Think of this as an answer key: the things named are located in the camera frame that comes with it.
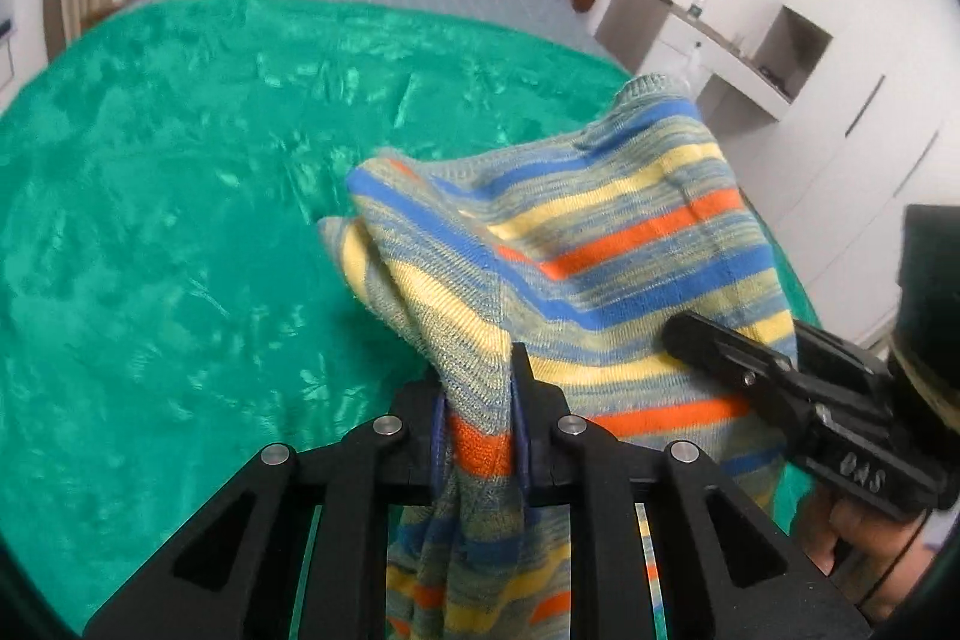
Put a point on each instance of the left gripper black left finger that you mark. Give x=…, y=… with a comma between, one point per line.
x=294, y=544

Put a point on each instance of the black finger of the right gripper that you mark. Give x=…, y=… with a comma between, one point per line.
x=766, y=379

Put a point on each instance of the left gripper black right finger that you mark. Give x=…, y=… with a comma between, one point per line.
x=663, y=543

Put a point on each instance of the striped knit sweater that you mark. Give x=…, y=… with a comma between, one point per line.
x=579, y=247

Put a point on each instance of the person right hand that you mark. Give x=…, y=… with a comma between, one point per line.
x=874, y=561

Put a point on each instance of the green floral bedspread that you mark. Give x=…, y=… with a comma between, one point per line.
x=168, y=305

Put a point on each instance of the white wardrobe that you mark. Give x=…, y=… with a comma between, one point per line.
x=875, y=127

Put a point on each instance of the white desk with drawers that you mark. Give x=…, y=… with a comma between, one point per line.
x=655, y=36

